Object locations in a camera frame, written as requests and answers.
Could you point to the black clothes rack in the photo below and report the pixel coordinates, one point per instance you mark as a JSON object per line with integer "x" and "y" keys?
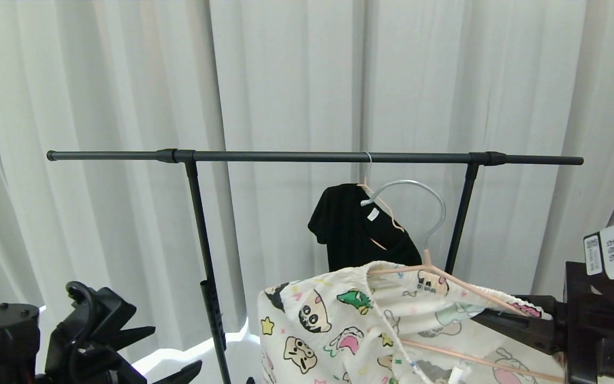
{"x": 285, "y": 157}

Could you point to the white curtain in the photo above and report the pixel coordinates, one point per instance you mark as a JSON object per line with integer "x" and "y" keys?
{"x": 285, "y": 80}

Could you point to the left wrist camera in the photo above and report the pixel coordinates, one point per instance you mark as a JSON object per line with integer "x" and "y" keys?
{"x": 99, "y": 314}

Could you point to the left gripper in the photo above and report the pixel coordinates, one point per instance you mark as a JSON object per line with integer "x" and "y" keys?
{"x": 110, "y": 368}

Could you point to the cream printed garment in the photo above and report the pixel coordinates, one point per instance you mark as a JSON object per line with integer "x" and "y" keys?
{"x": 339, "y": 330}

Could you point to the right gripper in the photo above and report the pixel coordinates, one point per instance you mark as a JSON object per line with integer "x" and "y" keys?
{"x": 600, "y": 341}

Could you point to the pink clothes hanger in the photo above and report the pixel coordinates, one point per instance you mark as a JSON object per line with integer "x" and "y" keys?
{"x": 379, "y": 202}
{"x": 472, "y": 290}

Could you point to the black garment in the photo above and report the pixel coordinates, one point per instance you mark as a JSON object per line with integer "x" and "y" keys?
{"x": 344, "y": 229}

